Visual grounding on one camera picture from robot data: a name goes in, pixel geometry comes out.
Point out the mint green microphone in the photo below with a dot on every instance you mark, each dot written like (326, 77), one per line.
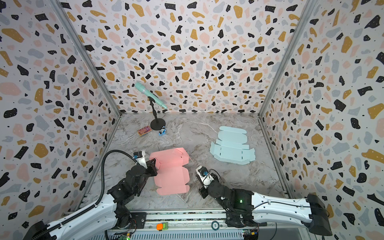
(141, 88)

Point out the small blue toy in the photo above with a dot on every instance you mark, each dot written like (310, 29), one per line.
(162, 131)

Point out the black microphone stand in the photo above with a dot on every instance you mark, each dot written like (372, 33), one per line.
(156, 124)

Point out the pink paper box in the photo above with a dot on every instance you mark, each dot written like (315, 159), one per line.
(172, 177)

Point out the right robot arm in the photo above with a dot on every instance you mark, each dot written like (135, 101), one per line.
(309, 212)

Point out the mint flat paper box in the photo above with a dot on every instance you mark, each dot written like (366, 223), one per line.
(231, 147)

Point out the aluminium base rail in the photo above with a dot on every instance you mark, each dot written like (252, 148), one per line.
(198, 224)

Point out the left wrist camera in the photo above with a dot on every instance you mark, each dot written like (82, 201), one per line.
(140, 158)

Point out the small pink card box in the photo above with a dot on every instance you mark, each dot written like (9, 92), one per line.
(144, 131)

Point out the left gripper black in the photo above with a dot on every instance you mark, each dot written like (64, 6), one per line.
(151, 167)

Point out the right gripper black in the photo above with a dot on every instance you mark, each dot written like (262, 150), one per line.
(203, 190)

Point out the orange button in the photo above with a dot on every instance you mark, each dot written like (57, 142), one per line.
(162, 226)

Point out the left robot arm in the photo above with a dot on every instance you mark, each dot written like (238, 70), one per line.
(106, 213)

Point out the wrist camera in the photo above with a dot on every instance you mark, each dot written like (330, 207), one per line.
(204, 176)
(140, 158)

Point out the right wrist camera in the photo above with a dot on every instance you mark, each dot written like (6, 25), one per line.
(204, 176)

